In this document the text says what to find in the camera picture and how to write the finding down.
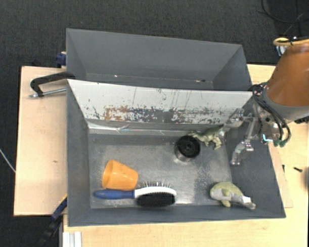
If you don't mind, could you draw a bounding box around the orange plastic cup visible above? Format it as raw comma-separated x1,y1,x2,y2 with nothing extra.
101,159,140,192

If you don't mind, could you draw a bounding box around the blue and white hair brush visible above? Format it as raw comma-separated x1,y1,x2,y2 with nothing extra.
93,178,178,209

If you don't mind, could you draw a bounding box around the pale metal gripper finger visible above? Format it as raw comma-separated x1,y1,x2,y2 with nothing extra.
230,140,255,168
223,108,245,132

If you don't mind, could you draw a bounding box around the green toy dinosaur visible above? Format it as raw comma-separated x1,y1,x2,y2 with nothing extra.
187,123,225,151

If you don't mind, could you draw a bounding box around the pale wood board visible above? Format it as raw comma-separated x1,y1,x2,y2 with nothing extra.
13,65,72,218

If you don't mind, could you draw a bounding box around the pale green toy sea animal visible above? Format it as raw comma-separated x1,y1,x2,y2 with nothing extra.
208,180,258,211

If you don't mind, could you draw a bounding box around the grey metal bin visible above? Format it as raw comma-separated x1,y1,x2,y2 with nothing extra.
59,28,293,234

